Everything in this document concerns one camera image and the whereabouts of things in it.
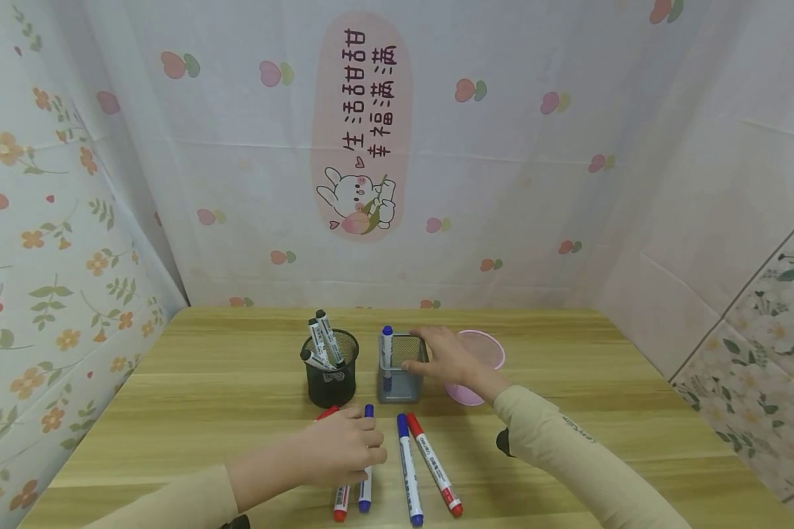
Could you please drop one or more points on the person's left hand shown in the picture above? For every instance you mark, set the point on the person's left hand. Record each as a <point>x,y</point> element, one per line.
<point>317,452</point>

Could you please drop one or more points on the person's right hand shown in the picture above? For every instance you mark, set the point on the person's right hand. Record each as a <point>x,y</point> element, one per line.
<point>451,355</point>

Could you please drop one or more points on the person's left middle finger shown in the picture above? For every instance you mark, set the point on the person's left middle finger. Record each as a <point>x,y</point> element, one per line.
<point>374,438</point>

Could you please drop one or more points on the person's left index finger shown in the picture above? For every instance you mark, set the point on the person's left index finger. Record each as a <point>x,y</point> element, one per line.
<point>364,424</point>

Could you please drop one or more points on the person's left little finger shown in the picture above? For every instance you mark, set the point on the person's left little finger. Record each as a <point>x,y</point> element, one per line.
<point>356,477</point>

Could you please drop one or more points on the person's left thumb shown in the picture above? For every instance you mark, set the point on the person's left thumb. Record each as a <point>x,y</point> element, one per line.
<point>351,412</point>

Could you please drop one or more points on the person's right index finger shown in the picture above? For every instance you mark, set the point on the person's right index finger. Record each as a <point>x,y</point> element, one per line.
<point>425,333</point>

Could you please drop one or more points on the person's left ring finger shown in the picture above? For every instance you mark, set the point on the person's left ring finger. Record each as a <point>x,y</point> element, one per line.
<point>376,456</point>

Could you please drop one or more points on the person's right thumb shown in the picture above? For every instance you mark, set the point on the person's right thumb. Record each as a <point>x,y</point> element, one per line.
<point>417,366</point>

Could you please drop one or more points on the gray mesh pen holder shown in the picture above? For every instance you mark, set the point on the gray mesh pen holder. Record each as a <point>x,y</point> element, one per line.
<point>402,391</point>

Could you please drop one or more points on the person's left forearm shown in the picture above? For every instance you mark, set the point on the person's left forearm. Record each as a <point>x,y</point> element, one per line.
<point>178,503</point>

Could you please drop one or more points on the person's right forearm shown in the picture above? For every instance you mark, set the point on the person's right forearm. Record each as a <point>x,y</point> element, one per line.
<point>569,455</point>

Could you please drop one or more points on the blue-capped white marker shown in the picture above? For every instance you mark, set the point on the blue-capped white marker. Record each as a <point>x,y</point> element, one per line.
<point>366,494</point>
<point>410,470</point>
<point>387,348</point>

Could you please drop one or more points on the red-capped white marker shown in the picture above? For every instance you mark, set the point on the red-capped white marker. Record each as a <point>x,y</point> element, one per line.
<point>342,503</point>
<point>435,464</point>

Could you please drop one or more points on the black mesh pen holder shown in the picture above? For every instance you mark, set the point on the black mesh pen holder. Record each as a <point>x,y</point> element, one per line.
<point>331,387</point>

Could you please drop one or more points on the pink mesh pen holder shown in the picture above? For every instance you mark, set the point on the pink mesh pen holder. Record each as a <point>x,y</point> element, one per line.
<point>464,395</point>

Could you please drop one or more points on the black-capped white marker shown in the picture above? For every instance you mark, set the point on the black-capped white marker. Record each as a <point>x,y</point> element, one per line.
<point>317,337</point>
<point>331,339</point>
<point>315,361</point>

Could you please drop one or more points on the black wrist band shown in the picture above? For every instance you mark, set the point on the black wrist band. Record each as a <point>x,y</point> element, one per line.
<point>503,441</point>
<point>239,522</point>

